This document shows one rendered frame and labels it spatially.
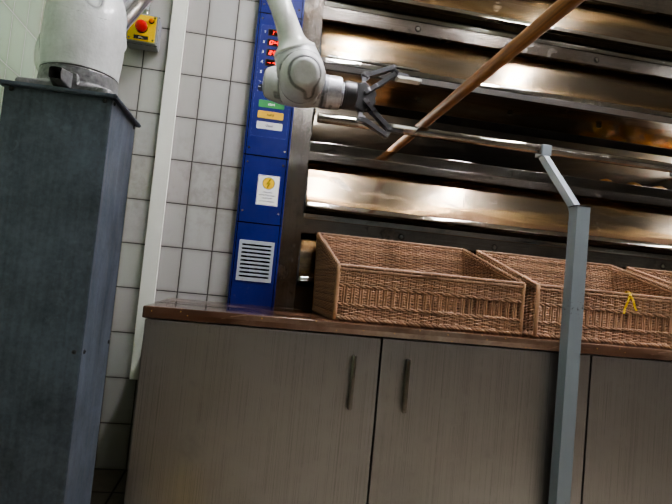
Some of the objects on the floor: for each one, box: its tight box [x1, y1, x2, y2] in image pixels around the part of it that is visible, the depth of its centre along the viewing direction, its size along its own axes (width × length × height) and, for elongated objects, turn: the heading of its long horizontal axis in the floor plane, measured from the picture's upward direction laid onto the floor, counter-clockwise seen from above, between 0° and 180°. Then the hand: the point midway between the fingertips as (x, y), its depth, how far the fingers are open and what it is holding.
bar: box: [317, 112, 672, 504], centre depth 161 cm, size 31×127×118 cm
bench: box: [124, 298, 672, 504], centre depth 183 cm, size 56×242×58 cm
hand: (414, 105), depth 157 cm, fingers open, 13 cm apart
